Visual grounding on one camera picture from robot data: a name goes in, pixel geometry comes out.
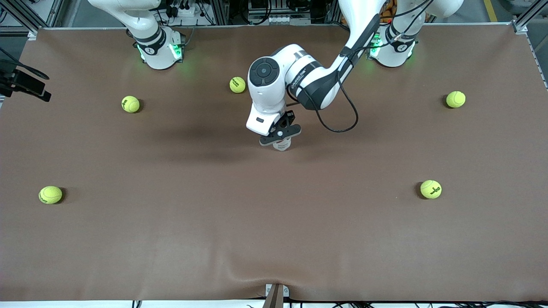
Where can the white socket strip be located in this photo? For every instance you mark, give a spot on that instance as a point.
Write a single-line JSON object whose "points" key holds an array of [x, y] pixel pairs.
{"points": [[278, 19]]}

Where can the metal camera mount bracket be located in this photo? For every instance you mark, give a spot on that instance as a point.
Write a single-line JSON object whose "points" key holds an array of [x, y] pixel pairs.
{"points": [[276, 297]]}

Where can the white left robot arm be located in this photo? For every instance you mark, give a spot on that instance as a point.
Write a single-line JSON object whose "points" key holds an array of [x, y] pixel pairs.
{"points": [[265, 100]]}

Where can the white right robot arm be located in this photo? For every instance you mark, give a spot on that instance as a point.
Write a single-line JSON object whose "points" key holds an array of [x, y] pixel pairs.
{"points": [[159, 60]]}

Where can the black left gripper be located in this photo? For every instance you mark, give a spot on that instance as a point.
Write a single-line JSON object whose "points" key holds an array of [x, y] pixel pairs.
{"points": [[290, 117]]}

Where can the white power strip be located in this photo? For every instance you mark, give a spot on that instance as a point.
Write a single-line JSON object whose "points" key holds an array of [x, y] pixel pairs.
{"points": [[188, 11]]}

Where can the orange packaged snacks pile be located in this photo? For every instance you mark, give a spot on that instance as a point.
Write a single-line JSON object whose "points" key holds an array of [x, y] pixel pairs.
{"points": [[388, 9]]}

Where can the yellow tennis ball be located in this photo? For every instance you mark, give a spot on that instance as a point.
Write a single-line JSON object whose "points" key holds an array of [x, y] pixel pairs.
{"points": [[237, 84], [130, 104], [455, 99], [430, 189], [50, 195]]}

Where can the aluminium frame corner post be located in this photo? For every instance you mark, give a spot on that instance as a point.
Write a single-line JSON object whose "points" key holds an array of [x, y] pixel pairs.
{"points": [[531, 15], [53, 13]]}

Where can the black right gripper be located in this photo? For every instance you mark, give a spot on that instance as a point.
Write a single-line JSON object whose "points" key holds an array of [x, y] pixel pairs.
{"points": [[20, 81]]}

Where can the brown table cover mat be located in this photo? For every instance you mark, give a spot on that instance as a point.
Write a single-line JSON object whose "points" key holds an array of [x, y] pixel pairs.
{"points": [[274, 214]]}

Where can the clear blue tennis ball can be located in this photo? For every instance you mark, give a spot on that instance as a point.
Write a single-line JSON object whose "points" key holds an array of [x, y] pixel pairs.
{"points": [[281, 146]]}

